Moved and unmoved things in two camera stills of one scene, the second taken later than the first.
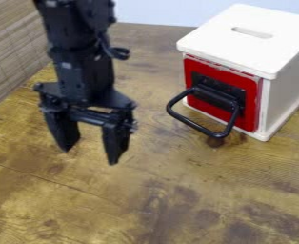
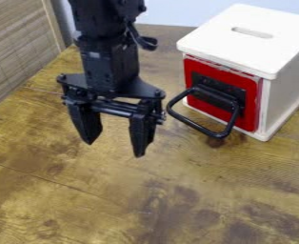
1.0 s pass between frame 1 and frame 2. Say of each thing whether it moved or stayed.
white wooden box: stayed
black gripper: moved
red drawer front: stayed
